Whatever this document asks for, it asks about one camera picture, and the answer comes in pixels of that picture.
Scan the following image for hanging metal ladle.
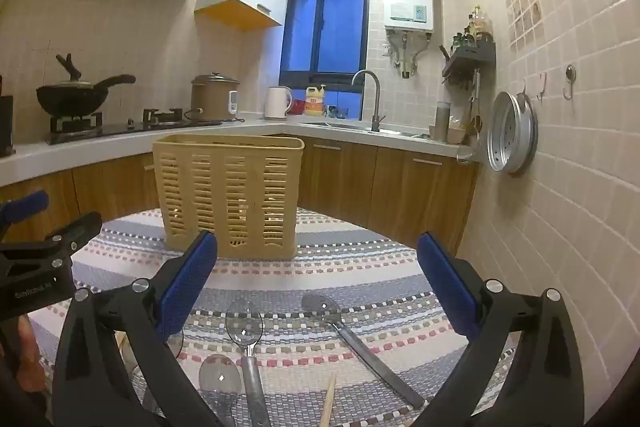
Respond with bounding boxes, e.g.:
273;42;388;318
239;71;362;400
470;69;484;134

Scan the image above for clear spoon with metal handle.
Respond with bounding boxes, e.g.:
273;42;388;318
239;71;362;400
225;298;271;427
199;354;242;427
301;293;427;409

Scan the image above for round metal steamer plate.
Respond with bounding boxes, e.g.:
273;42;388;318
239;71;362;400
486;92;538;174

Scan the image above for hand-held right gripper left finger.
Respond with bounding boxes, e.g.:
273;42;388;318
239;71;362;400
52;231;226;427

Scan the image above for row of condiment bottles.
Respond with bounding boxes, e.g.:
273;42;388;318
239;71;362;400
452;5;493;45

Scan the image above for steel sink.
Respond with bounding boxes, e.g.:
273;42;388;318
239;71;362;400
300;121;416;136

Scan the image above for black knife block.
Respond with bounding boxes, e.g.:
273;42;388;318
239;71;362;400
0;77;16;158

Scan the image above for person's left hand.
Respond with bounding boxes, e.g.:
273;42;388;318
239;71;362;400
15;316;47;394

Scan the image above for wooden chopstick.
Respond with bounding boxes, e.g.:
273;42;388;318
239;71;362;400
320;373;337;427

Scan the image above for steel kitchen faucet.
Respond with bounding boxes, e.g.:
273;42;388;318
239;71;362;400
351;70;385;132

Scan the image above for wooden base cabinets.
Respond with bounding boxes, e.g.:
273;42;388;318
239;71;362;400
0;134;478;253

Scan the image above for wok lid with black handle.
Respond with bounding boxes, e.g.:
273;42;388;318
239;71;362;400
42;53;96;88

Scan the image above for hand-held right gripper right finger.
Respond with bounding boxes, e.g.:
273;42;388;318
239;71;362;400
416;232;586;427

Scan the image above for black wok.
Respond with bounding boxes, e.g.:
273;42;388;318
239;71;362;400
36;74;137;116

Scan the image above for brown cylindrical canister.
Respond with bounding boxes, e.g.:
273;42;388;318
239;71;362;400
434;101;452;142

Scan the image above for black gas stove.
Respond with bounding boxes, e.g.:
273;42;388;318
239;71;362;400
47;107;223;145

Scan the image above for water heater pipes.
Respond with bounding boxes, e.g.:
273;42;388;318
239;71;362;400
387;29;431;78

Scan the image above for white electric kettle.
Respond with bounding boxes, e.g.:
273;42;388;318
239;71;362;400
263;86;294;121

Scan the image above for beige slotted plastic utensil basket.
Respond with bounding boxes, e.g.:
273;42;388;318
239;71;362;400
152;134;306;260

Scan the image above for dark wall spice rack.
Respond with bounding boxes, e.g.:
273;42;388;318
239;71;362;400
442;41;497;80

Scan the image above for yellow detergent bottle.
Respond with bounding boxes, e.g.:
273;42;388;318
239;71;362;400
305;84;328;116

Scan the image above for dark framed window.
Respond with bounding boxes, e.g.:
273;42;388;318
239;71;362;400
280;0;371;118

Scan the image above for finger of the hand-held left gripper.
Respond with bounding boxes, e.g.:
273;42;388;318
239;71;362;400
0;191;51;238
0;211;103;270

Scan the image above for white kitchen countertop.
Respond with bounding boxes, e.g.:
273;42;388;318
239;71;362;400
0;117;476;188

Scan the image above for striped woven tablecloth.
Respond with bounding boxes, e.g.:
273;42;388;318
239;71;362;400
27;207;521;427

